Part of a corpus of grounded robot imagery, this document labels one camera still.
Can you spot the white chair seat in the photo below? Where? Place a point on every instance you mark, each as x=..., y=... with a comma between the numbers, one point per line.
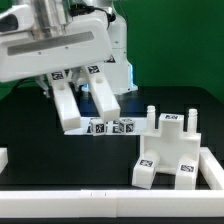
x=169, y=143

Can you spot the white front fence bar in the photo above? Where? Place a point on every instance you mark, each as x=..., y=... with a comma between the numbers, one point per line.
x=111, y=203

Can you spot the white tagged cube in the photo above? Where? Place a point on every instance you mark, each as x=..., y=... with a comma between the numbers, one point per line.
x=97, y=127
x=126, y=125

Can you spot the white tagged cube left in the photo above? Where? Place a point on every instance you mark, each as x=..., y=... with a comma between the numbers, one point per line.
x=97, y=127

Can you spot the white right fence bar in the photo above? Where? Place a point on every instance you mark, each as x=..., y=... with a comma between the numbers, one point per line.
x=211, y=169

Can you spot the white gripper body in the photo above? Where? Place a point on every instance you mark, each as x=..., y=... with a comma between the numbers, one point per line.
x=40, y=38

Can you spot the white fence bar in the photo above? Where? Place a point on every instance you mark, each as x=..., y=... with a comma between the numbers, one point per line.
x=211, y=169
x=3, y=159
x=111, y=203

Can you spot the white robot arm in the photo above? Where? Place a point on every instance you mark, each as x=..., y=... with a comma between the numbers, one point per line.
x=117, y=67

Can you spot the white left fence bar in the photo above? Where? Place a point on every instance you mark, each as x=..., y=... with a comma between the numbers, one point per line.
x=3, y=159

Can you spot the white chair back frame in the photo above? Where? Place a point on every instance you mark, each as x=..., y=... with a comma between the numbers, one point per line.
x=82, y=91

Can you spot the white tagged cube right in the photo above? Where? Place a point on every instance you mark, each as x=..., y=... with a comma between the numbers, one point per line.
x=126, y=125

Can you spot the white tagged flat plate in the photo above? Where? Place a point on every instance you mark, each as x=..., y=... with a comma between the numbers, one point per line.
x=112, y=128

